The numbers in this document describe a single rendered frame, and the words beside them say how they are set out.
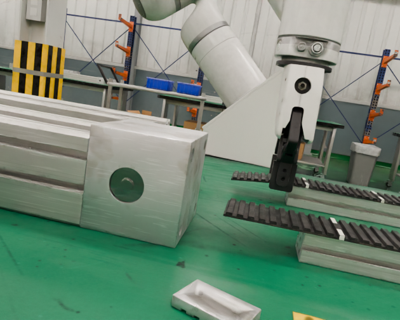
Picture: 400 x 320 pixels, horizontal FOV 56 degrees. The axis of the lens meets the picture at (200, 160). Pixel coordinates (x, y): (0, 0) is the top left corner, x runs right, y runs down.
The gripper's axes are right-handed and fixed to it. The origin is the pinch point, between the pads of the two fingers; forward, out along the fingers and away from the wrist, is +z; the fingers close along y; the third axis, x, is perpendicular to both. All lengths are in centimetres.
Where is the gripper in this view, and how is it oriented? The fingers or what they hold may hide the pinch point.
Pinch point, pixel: (281, 173)
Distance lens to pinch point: 55.2
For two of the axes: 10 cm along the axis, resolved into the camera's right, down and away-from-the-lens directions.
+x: -9.7, -1.8, 1.3
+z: -1.6, 9.7, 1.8
